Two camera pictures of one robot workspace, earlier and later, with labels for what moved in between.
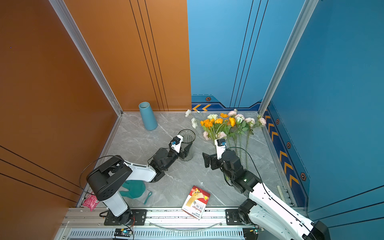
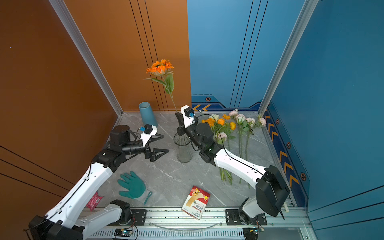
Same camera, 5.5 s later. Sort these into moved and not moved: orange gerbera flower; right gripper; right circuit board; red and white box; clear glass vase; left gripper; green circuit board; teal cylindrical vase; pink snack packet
Moved: orange gerbera flower; left gripper; right gripper
Not moved: green circuit board; red and white box; clear glass vase; teal cylindrical vase; right circuit board; pink snack packet
